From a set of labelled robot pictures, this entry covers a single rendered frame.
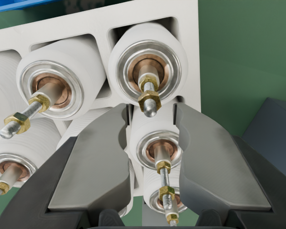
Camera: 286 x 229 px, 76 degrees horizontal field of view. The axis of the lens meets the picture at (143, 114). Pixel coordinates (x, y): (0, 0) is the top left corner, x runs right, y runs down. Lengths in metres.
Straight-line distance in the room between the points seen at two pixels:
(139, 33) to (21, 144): 0.24
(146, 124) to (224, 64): 0.31
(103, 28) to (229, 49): 0.32
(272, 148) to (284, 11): 0.31
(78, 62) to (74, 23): 0.07
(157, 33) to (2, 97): 0.21
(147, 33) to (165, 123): 0.12
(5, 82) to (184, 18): 0.26
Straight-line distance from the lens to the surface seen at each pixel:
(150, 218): 0.51
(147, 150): 0.27
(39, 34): 0.32
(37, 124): 0.38
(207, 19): 0.48
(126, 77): 0.22
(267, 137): 0.57
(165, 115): 0.27
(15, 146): 0.34
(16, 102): 0.32
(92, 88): 0.24
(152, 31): 0.21
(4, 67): 0.33
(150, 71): 0.19
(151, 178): 0.35
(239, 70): 0.53
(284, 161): 0.53
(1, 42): 0.35
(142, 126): 0.26
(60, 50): 0.25
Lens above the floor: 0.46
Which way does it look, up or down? 60 degrees down
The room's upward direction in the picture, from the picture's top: 179 degrees counter-clockwise
